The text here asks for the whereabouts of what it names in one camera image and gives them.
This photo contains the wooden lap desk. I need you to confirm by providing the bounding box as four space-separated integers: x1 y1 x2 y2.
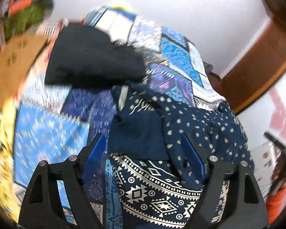
0 34 48 110

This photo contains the orange box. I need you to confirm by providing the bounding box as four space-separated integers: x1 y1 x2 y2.
8 0 33 17

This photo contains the wooden door frame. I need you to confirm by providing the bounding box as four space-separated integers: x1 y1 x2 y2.
208 0 286 114

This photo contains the orange sleeve forearm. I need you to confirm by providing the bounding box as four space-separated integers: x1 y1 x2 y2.
266 187 286 224

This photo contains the blue patchwork bedspread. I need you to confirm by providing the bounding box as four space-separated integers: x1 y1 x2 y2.
0 6 239 228

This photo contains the black folded garment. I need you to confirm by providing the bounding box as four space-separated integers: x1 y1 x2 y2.
45 24 146 90

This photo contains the green patterned bag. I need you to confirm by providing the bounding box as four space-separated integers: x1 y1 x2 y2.
2 3 44 41

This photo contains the navy patterned hooded jacket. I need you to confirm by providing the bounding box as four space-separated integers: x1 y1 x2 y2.
108 83 255 228

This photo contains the right hand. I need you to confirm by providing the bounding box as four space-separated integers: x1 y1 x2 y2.
271 159 284 182

